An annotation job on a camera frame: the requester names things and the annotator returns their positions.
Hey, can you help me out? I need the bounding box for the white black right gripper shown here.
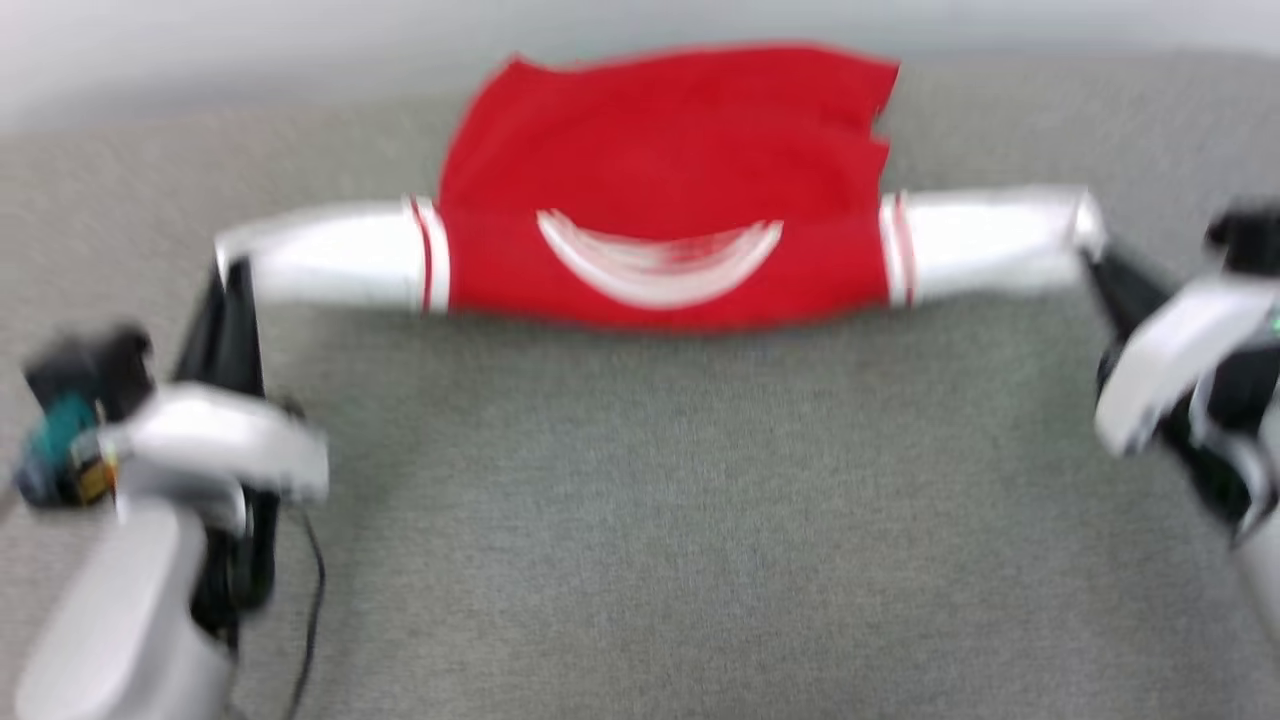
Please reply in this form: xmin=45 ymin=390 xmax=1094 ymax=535
xmin=1082 ymin=243 xmax=1280 ymax=546

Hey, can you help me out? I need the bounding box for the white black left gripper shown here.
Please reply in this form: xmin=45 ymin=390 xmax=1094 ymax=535
xmin=100 ymin=256 xmax=333 ymax=626

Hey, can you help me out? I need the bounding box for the red white sleeved shirt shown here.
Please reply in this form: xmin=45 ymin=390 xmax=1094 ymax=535
xmin=213 ymin=42 xmax=1109 ymax=333

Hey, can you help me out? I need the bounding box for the thin black cable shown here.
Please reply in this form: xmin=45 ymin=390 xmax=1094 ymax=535
xmin=285 ymin=505 xmax=329 ymax=720

